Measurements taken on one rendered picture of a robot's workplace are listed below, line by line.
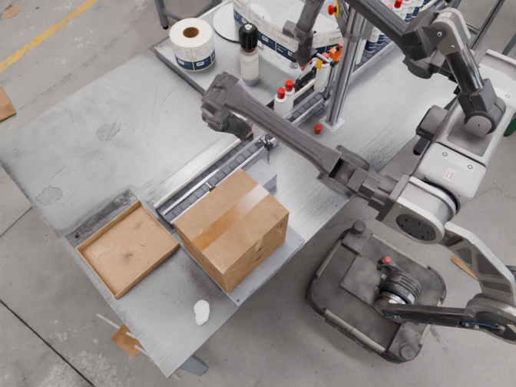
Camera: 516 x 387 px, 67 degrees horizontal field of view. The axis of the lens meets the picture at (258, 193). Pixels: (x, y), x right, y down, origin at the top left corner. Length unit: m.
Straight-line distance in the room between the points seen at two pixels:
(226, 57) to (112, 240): 1.05
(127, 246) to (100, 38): 2.46
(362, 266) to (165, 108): 1.30
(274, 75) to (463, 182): 1.22
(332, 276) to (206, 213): 1.04
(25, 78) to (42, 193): 1.93
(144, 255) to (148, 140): 0.55
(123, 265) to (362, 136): 1.16
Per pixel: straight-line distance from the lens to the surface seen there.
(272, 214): 1.28
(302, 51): 1.71
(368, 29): 1.54
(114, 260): 1.62
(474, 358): 2.56
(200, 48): 1.93
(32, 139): 2.07
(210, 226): 1.27
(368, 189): 0.95
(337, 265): 2.18
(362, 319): 2.13
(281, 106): 1.66
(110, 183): 1.78
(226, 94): 0.92
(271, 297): 2.34
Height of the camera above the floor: 2.28
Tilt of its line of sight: 62 degrees down
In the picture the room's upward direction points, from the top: 1 degrees counter-clockwise
